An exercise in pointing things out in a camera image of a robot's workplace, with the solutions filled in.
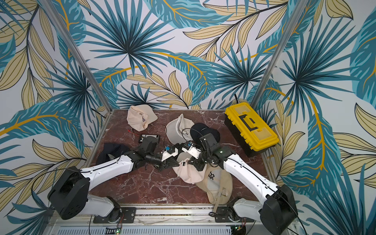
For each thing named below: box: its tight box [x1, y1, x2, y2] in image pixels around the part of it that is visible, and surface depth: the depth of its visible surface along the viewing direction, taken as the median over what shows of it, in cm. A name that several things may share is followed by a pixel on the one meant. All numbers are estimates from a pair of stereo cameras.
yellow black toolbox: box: [224, 102, 280, 158], surface depth 91 cm
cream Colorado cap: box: [172, 158, 207, 185], surface depth 79 cm
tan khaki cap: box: [195, 163, 234, 215], surface depth 81 cm
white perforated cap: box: [165, 113, 195, 145], surface depth 105 cm
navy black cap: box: [95, 142, 131, 165], surface depth 90 cm
